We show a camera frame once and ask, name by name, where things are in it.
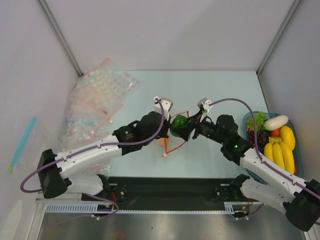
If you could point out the teal plastic fruit bin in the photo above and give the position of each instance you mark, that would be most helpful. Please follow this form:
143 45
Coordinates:
296 151

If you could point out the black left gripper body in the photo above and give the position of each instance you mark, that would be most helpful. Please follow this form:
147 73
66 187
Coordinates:
163 133

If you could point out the green grape bunch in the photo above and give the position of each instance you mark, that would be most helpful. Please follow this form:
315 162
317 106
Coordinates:
256 122

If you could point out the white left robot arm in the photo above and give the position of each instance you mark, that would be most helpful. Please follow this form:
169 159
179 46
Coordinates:
59 173

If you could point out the green bell pepper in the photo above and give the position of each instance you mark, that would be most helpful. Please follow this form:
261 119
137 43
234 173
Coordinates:
178 121

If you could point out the yellow banana bunch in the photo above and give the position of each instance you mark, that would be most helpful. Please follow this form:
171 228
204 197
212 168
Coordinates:
280 153

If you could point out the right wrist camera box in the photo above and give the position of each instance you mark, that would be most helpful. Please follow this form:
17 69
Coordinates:
205 106

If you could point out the pile of clear zip bags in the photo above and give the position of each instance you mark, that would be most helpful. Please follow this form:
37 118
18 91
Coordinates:
96 97

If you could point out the orange tangerine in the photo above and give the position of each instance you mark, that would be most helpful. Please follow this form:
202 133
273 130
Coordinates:
276 132

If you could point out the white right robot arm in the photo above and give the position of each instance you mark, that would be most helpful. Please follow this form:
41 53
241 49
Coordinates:
296 198

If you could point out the clear orange zip bag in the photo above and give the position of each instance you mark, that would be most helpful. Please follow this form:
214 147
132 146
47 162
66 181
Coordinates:
174 142

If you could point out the white radish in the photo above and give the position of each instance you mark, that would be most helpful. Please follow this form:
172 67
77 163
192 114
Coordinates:
275 122

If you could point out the purple grape bunch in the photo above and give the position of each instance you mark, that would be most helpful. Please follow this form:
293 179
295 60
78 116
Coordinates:
262 138

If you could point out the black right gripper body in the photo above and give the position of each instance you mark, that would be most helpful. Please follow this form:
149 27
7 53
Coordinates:
194 125

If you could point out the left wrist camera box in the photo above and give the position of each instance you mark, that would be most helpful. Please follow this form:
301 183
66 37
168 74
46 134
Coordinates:
164 103

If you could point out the orange red peach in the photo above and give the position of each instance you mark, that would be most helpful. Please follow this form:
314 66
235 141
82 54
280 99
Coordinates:
163 142

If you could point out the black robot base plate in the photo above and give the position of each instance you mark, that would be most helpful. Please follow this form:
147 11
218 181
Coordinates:
180 192

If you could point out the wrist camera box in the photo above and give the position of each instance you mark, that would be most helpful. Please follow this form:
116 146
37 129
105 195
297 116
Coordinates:
205 106
164 103

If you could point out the yellow mango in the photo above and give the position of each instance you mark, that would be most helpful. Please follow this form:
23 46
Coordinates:
287 136

